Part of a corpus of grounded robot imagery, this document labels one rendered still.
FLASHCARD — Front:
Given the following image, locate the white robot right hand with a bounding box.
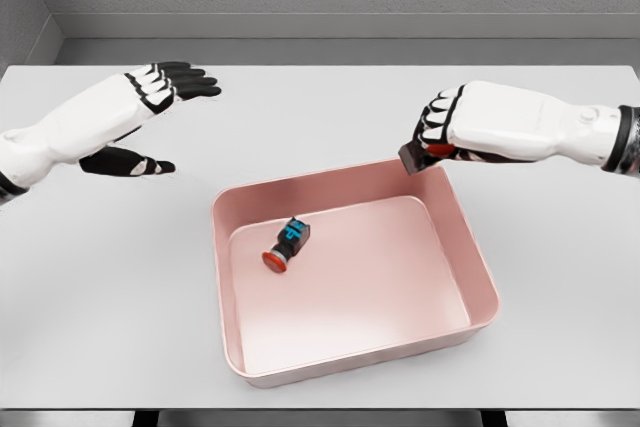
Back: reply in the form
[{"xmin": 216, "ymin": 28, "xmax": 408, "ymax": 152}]
[{"xmin": 411, "ymin": 80, "xmax": 553, "ymax": 167}]

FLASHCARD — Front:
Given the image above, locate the black industrial switch red button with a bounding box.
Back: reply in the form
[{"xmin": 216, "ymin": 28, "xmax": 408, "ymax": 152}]
[
  {"xmin": 397, "ymin": 140, "xmax": 457, "ymax": 178},
  {"xmin": 261, "ymin": 216, "xmax": 313, "ymax": 275}
]

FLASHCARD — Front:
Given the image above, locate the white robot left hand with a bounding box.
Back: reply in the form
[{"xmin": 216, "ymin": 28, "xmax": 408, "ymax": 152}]
[{"xmin": 73, "ymin": 61, "xmax": 223, "ymax": 179}]

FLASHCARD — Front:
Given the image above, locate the pink rectangular basket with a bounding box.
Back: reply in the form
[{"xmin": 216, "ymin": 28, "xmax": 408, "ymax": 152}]
[{"xmin": 210, "ymin": 158, "xmax": 502, "ymax": 391}]

